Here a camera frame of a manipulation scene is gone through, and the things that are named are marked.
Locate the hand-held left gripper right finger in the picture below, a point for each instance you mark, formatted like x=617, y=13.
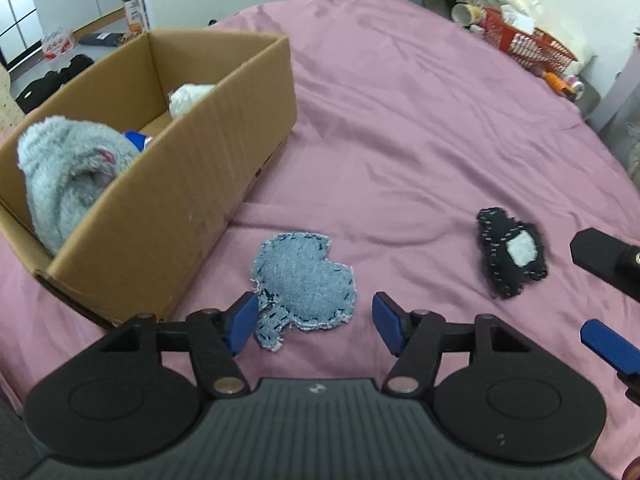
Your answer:
x=390, y=327

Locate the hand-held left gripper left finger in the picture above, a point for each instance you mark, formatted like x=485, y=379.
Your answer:
x=242, y=327

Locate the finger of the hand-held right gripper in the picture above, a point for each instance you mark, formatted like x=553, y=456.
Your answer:
x=610, y=347
x=605, y=260

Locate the blue denim pouch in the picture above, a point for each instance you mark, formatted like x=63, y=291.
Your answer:
x=305, y=280

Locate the black pouch with white patch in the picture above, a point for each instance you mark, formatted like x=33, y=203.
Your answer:
x=492, y=240

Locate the brown cardboard box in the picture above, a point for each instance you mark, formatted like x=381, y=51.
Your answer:
x=175, y=200

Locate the blue tissue pack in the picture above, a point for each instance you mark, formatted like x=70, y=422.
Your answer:
x=136, y=140

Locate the white fluffy toy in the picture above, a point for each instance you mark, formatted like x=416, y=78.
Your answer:
x=187, y=97

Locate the grey plush toy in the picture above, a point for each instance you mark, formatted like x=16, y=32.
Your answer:
x=60, y=170

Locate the grey bedside cabinet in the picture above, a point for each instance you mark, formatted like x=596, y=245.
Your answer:
x=617, y=95

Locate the pink white bottle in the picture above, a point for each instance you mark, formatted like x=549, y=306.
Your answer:
x=575, y=86

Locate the orange bottle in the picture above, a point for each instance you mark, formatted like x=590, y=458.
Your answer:
x=557, y=84

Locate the pink bed sheet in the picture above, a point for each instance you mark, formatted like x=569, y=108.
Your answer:
x=400, y=135

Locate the red plastic basket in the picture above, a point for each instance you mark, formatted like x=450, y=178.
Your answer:
x=520, y=45

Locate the white paper sheet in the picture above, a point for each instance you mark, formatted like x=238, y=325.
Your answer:
x=517, y=19

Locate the paper cup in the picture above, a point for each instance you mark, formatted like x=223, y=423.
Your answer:
x=467, y=12

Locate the black bag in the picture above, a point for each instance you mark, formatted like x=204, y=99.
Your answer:
x=55, y=82

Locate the dark blue parcel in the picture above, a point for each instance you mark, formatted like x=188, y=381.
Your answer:
x=100, y=39

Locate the floral cloth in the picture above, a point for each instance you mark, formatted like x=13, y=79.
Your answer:
x=9, y=102

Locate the cardboard box with orange print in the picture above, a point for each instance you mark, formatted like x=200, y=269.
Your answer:
x=132, y=12

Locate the black framed sliding door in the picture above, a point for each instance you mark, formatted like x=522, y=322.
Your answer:
x=15, y=10

